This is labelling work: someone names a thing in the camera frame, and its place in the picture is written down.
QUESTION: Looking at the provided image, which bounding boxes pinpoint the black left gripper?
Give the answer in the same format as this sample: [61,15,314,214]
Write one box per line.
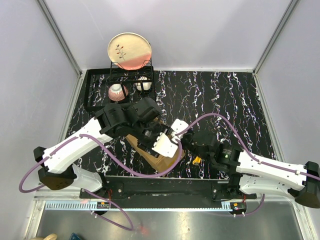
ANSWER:
[132,121,174,158]

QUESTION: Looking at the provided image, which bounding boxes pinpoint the brown cardboard express box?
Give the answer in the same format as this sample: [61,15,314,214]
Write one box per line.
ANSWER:
[125,127,185,173]

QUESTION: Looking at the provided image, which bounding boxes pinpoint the yellow utility knife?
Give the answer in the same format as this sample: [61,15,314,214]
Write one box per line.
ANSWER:
[192,156,202,166]

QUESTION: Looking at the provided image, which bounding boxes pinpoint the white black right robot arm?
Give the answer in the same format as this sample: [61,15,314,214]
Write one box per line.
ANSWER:
[181,130,320,209]

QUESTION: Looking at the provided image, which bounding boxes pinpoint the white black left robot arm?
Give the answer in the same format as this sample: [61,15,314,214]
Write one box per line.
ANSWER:
[33,97,177,198]

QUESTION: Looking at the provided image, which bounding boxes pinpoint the small white cup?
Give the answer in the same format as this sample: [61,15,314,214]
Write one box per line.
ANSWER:
[134,76,152,92]

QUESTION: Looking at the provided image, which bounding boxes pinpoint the pink patterned bowl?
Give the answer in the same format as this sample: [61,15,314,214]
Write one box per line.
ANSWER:
[108,83,128,102]

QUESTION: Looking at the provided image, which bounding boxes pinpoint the beige pink floral plate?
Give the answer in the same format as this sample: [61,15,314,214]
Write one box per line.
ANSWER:
[107,32,152,71]

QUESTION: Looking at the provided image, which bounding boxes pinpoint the dark blue tray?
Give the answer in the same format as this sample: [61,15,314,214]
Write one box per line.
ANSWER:
[69,232,82,240]

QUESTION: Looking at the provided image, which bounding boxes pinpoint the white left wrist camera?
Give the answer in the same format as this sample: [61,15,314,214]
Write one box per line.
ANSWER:
[151,132,178,158]

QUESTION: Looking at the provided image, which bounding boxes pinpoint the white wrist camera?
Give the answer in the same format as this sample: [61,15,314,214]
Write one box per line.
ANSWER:
[170,118,189,144]
[151,132,178,158]

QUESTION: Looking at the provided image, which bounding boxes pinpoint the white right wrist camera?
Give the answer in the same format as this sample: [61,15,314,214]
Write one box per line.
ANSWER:
[170,118,189,144]

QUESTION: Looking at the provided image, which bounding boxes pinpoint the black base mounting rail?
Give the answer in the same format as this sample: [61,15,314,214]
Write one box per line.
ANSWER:
[92,176,257,201]

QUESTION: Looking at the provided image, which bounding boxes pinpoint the black wire dish rack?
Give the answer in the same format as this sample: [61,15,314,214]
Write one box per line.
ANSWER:
[83,60,156,113]

